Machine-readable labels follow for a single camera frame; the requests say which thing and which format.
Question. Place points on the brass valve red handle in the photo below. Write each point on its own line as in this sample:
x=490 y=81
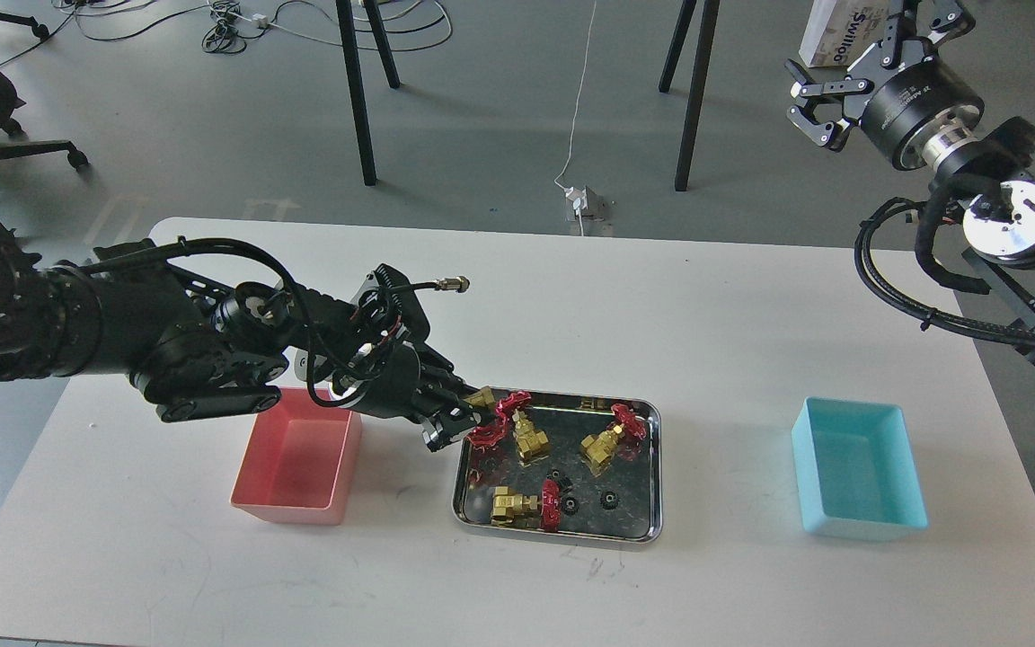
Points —
x=489 y=434
x=535 y=511
x=531 y=442
x=623 y=437

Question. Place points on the white power adapter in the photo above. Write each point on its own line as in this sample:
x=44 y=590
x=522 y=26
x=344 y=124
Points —
x=585 y=204

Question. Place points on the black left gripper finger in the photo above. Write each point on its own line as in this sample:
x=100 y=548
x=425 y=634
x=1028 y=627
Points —
x=441 y=388
x=445 y=427

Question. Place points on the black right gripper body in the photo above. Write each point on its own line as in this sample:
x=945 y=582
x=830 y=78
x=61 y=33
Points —
x=906 y=98

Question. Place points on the white cardboard box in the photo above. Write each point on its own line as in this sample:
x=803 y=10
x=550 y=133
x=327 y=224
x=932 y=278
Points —
x=838 y=32

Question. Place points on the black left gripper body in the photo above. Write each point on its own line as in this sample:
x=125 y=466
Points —
x=395 y=392

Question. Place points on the black stand leg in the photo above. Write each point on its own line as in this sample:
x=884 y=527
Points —
x=358 y=105
x=702 y=56

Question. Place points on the pink plastic box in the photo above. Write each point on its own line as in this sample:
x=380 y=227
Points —
x=299 y=462

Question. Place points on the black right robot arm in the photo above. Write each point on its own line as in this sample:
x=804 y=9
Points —
x=979 y=223

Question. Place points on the light blue plastic box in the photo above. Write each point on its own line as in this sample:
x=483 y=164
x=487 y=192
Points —
x=856 y=471

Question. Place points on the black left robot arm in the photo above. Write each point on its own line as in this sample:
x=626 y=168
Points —
x=202 y=327

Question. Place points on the shiny metal tray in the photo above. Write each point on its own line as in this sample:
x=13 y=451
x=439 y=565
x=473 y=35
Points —
x=567 y=419

